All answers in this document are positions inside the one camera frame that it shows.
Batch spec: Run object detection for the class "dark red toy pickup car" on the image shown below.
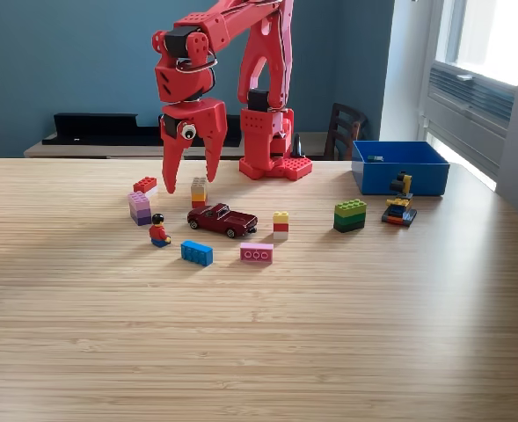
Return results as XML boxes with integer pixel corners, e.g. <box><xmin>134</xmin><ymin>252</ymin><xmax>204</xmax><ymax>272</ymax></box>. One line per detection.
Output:
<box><xmin>186</xmin><ymin>202</ymin><xmax>259</xmax><ymax>239</ymax></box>

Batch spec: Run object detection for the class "blue brick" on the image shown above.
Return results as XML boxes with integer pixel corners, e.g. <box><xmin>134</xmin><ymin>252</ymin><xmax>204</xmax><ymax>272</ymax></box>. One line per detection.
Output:
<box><xmin>179</xmin><ymin>239</ymin><xmax>215</xmax><ymax>267</ymax></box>

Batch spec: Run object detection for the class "small yellow toy digger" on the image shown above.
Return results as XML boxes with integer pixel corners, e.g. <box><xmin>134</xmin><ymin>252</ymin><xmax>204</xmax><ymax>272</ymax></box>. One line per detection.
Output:
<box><xmin>381</xmin><ymin>171</ymin><xmax>419</xmax><ymax>229</ymax></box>

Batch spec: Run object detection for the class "pale wooden sideboard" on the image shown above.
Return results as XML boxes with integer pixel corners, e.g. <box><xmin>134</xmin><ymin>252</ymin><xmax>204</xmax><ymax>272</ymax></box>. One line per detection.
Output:
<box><xmin>23</xmin><ymin>131</ymin><xmax>330</xmax><ymax>161</ymax></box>

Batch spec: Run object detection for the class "white window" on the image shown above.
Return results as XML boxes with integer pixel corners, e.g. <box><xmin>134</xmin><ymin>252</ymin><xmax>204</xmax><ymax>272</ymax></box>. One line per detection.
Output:
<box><xmin>432</xmin><ymin>0</ymin><xmax>518</xmax><ymax>87</ymax></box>

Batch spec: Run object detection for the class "green brick stack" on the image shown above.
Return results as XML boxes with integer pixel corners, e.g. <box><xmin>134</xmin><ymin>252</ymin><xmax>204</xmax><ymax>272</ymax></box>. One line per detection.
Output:
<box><xmin>332</xmin><ymin>198</ymin><xmax>368</xmax><ymax>233</ymax></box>

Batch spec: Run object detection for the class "grey vent grille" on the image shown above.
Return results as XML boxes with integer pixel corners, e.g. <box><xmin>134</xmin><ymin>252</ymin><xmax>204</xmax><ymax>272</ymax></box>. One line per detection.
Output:
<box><xmin>426</xmin><ymin>61</ymin><xmax>517</xmax><ymax>133</ymax></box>

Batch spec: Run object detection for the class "robot wrist servo cable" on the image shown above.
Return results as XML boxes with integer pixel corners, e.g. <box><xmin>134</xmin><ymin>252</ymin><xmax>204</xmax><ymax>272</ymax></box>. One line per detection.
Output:
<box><xmin>174</xmin><ymin>52</ymin><xmax>219</xmax><ymax>75</ymax></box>

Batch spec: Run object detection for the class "tan orange red brick stack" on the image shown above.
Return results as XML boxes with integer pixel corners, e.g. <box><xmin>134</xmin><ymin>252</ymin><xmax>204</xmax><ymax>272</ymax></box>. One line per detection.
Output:
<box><xmin>190</xmin><ymin>177</ymin><xmax>209</xmax><ymax>209</ymax></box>

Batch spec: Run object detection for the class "dark wooden chair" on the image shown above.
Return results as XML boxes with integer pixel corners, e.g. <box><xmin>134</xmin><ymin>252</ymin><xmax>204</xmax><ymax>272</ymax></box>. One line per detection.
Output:
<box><xmin>323</xmin><ymin>102</ymin><xmax>369</xmax><ymax>162</ymax></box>

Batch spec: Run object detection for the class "toy figure red shirt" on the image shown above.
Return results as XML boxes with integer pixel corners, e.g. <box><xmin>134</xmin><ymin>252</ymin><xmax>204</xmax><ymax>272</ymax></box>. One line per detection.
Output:
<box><xmin>148</xmin><ymin>213</ymin><xmax>172</xmax><ymax>249</ymax></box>

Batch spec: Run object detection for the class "pink purple brick stack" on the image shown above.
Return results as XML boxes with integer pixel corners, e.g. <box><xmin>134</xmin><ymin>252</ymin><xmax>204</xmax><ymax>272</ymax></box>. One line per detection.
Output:
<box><xmin>128</xmin><ymin>190</ymin><xmax>153</xmax><ymax>227</ymax></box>

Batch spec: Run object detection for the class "yellow red white brick stack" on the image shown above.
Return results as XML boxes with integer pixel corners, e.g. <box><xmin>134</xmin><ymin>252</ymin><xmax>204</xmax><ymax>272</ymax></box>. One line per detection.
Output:
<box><xmin>272</xmin><ymin>210</ymin><xmax>290</xmax><ymax>241</ymax></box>

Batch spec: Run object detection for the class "blue plastic bin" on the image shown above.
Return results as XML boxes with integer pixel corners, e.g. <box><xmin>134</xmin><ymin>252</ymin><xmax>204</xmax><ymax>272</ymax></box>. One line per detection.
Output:
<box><xmin>351</xmin><ymin>140</ymin><xmax>451</xmax><ymax>197</ymax></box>

